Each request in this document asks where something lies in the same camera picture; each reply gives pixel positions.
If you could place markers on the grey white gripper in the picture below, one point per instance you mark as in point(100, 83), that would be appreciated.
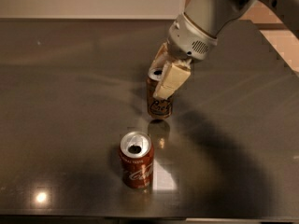
point(189, 38)

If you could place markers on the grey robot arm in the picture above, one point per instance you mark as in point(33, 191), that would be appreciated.
point(211, 16)

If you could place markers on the orange soda can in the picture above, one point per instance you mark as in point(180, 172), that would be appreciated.
point(157, 109)

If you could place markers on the red coke can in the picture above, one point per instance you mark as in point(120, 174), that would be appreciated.
point(137, 154)

